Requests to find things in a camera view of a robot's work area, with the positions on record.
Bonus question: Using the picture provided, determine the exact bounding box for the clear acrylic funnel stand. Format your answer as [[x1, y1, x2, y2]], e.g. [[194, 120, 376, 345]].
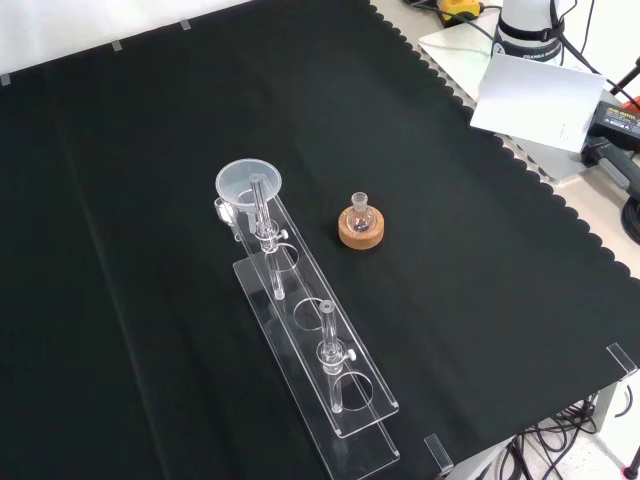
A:
[[232, 172, 401, 480]]

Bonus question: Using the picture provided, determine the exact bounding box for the glass weighing funnel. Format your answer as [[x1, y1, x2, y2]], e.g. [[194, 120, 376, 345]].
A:
[[213, 197, 239, 227]]

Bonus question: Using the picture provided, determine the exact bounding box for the translucent plastic funnel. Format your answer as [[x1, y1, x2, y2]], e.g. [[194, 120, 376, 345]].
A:
[[215, 158, 284, 241]]

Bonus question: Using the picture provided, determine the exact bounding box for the small round-bottom glass flask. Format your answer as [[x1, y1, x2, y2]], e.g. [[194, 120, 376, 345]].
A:
[[348, 191, 375, 235]]

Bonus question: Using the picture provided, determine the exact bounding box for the black table cloth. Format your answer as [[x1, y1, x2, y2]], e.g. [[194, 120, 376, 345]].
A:
[[0, 0, 640, 480]]

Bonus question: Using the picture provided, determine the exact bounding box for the clear cloth clamp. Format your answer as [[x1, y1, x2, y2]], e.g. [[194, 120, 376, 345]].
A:
[[423, 433, 455, 476], [605, 342, 640, 376]]

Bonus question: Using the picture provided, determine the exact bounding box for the pale board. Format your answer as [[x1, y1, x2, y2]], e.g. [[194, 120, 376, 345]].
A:
[[469, 53, 607, 154]]

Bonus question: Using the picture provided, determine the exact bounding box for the yellow stop button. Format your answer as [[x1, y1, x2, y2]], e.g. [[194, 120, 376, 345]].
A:
[[437, 0, 485, 29]]

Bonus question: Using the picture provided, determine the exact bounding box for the grey power plug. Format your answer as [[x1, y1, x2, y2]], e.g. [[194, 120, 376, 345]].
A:
[[597, 152, 640, 192]]

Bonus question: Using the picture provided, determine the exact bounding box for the black power supply box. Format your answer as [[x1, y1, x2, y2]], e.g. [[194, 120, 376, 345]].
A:
[[579, 99, 640, 152]]

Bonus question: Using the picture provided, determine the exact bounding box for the black tripod leg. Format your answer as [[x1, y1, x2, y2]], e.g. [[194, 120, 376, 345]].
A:
[[607, 54, 640, 97]]

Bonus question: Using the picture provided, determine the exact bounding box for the cork ring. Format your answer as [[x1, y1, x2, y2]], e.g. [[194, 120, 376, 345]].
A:
[[337, 205, 388, 250]]

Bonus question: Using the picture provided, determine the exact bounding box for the grey base plate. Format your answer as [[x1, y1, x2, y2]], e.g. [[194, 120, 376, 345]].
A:
[[417, 22, 610, 187]]

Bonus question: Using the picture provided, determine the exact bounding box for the black stop button cable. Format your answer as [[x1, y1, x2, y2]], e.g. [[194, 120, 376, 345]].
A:
[[464, 4, 504, 54]]

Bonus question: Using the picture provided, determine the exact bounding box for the black cable bundle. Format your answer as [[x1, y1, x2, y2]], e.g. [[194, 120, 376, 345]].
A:
[[492, 394, 601, 480]]

